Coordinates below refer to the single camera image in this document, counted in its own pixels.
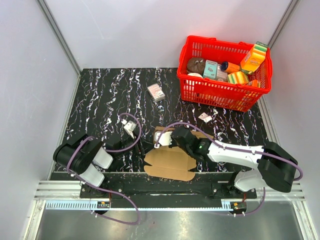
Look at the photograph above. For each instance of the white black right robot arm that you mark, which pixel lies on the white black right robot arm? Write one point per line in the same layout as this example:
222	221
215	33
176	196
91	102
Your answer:
270	165

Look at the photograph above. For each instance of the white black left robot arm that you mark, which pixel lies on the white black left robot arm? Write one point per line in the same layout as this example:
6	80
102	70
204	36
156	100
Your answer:
81	155

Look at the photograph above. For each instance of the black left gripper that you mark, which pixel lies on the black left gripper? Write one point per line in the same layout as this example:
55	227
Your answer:
144	146

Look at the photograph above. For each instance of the tall orange juice carton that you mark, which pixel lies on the tall orange juice carton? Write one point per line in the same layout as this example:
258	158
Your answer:
254	58

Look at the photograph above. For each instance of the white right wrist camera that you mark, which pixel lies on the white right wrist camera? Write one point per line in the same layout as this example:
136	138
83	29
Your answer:
163	139

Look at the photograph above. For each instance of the orange can with blue lid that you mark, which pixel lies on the orange can with blue lid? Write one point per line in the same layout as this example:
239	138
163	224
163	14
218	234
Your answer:
229	67

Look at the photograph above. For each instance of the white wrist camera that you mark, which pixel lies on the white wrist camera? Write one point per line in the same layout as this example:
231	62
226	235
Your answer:
129	127
163	139

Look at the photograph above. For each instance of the yellow green striped sponge pack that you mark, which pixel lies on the yellow green striped sponge pack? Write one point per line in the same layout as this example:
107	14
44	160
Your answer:
238	77

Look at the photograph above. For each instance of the teal small box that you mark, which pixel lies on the teal small box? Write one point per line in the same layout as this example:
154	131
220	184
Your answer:
210	70

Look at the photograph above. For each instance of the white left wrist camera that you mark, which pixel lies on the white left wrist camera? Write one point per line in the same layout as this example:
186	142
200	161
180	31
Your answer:
129	127

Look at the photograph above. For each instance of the white round container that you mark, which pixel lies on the white round container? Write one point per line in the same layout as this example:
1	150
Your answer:
195	75

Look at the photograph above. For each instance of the small orange packet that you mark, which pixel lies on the small orange packet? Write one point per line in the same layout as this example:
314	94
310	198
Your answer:
254	83

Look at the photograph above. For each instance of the small white paper packet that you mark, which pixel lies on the small white paper packet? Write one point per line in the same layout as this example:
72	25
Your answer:
205	117

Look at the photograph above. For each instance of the brown cardboard box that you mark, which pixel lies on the brown cardboard box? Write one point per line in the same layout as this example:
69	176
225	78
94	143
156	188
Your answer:
171	162

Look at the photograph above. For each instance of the brown round bread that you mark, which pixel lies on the brown round bread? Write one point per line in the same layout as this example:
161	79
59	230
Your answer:
196	65

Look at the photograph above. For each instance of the pink grey small box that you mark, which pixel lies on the pink grey small box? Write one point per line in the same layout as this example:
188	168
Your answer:
221	75

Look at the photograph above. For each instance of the red plastic shopping basket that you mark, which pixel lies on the red plastic shopping basket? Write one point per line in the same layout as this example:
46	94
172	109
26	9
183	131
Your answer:
217	93

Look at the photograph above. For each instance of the small grey card box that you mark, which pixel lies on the small grey card box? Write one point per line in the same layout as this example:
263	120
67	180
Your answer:
156	92

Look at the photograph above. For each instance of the aluminium front rail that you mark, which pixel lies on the aluminium front rail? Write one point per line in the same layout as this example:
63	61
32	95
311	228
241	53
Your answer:
157	205

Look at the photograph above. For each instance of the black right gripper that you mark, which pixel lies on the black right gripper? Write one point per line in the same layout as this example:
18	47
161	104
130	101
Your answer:
173	144

